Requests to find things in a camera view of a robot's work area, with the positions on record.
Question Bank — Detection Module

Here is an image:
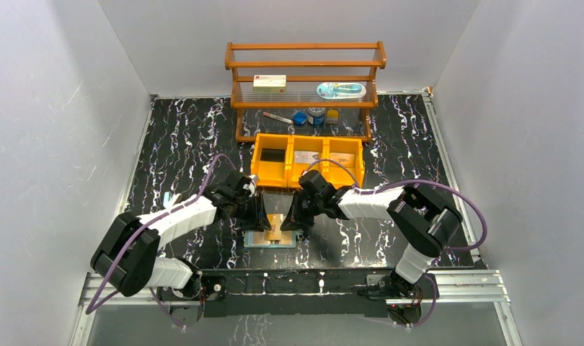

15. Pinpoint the brown white marker pen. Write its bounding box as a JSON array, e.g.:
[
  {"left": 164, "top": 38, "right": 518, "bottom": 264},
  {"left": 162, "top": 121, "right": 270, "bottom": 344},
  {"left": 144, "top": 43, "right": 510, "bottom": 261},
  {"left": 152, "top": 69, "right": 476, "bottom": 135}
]
[{"left": 262, "top": 112, "right": 293, "bottom": 125}]

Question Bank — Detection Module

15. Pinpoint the blue oval packaged item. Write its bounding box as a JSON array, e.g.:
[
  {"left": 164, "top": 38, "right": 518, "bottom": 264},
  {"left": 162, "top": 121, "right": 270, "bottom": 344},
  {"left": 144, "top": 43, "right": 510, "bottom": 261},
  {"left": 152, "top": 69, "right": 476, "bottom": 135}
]
[{"left": 316, "top": 82, "right": 366, "bottom": 99}]

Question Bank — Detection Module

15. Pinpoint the round blue white tin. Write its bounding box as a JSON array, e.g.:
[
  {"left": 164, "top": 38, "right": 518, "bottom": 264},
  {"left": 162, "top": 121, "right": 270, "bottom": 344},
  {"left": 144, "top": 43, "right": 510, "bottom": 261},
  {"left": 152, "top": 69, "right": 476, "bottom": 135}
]
[{"left": 307, "top": 107, "right": 326, "bottom": 126}]

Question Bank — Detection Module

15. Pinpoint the orange three-compartment bin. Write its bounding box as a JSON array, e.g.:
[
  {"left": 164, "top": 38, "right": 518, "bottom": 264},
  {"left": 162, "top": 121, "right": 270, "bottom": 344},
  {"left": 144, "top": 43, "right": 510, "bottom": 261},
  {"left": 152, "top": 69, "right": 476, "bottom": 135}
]
[{"left": 250, "top": 133, "right": 365, "bottom": 188}]

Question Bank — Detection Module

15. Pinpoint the silver card in bin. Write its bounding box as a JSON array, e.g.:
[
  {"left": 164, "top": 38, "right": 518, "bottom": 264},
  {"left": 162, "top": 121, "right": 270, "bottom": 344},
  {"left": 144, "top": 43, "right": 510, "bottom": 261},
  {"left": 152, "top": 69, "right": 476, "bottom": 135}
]
[{"left": 293, "top": 151, "right": 319, "bottom": 164}]

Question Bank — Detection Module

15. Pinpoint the small white blue stapler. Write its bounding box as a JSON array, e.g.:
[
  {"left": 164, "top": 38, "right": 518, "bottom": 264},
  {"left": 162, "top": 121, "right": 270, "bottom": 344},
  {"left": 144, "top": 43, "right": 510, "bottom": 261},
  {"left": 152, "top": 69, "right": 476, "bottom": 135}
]
[{"left": 163, "top": 192, "right": 182, "bottom": 208}]

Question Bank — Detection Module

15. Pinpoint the white red box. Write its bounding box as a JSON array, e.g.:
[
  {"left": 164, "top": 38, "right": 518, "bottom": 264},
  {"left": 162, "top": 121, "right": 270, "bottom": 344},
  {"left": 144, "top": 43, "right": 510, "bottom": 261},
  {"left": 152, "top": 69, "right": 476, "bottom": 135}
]
[{"left": 252, "top": 75, "right": 287, "bottom": 94}]

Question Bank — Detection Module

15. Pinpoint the wooden shelf rack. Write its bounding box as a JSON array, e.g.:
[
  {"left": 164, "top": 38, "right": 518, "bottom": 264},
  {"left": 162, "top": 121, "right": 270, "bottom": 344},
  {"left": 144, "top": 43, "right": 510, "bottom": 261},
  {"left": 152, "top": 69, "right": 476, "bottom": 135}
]
[{"left": 224, "top": 41, "right": 387, "bottom": 143}]

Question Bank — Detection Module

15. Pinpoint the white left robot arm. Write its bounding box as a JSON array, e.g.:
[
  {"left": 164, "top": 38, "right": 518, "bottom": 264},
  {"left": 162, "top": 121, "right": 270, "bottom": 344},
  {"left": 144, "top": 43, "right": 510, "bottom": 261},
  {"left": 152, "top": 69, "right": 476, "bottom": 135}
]
[{"left": 90, "top": 171, "right": 271, "bottom": 299}]

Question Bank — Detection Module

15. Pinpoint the small yellow object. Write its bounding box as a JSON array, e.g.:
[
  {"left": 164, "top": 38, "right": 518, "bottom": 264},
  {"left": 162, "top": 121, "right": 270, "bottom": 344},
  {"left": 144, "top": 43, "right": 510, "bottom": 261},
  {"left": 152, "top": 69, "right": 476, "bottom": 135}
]
[{"left": 324, "top": 109, "right": 340, "bottom": 125}]

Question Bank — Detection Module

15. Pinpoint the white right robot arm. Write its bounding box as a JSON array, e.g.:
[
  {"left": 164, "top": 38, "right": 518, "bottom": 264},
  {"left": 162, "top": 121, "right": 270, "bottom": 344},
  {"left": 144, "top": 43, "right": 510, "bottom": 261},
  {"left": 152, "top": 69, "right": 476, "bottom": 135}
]
[{"left": 280, "top": 171, "right": 463, "bottom": 285}]

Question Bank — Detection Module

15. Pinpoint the black card in bin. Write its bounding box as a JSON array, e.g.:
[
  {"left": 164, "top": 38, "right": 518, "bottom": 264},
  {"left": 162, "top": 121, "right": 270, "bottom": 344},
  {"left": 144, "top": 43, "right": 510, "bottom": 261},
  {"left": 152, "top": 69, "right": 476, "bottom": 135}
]
[{"left": 260, "top": 148, "right": 286, "bottom": 163}]

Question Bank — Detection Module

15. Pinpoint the small blue object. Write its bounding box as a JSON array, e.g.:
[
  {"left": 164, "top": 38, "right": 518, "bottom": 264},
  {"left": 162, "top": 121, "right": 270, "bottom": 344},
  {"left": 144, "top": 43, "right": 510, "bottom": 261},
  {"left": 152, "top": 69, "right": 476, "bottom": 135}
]
[{"left": 292, "top": 111, "right": 307, "bottom": 126}]

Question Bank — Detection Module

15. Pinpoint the beige card in bin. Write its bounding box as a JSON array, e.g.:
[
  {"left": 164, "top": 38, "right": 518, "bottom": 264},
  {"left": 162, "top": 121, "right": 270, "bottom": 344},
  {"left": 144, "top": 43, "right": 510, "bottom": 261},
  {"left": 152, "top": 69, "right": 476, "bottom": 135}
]
[{"left": 329, "top": 152, "right": 355, "bottom": 168}]

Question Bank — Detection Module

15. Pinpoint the green card holder wallet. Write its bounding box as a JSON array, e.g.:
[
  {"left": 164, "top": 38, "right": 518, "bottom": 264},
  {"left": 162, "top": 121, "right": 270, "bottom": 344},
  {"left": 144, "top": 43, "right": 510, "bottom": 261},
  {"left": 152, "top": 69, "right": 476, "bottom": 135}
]
[{"left": 244, "top": 231, "right": 299, "bottom": 249}]

